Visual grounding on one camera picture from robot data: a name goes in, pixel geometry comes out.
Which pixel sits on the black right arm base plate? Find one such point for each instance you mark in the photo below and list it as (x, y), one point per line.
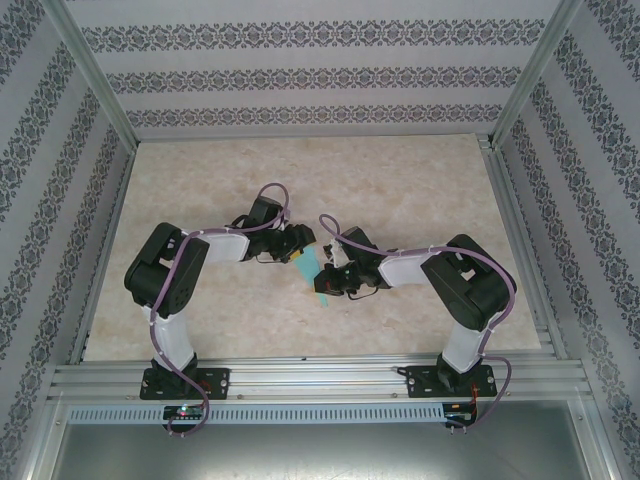
(420, 382)

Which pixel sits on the grey metal sheet panel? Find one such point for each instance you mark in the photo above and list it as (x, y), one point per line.
(320, 455)

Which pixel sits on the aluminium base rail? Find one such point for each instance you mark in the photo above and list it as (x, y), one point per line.
(320, 375)

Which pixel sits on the aluminium frame post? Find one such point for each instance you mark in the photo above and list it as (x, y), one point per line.
(540, 65)
(95, 70)

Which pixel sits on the teal cloth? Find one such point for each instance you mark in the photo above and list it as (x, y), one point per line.
(310, 262)

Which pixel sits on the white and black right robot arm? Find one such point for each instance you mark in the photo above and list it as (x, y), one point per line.
(405, 270)

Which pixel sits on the circuit board with blue light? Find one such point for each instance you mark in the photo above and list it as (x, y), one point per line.
(457, 417)

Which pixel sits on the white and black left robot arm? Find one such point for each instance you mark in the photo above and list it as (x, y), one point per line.
(225, 247)

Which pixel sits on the aluminium side rail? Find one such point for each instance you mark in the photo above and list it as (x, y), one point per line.
(100, 250)
(527, 250)

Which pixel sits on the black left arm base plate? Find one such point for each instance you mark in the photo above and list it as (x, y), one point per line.
(217, 382)

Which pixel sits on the circuit board with green light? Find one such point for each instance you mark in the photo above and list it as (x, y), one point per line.
(185, 412)

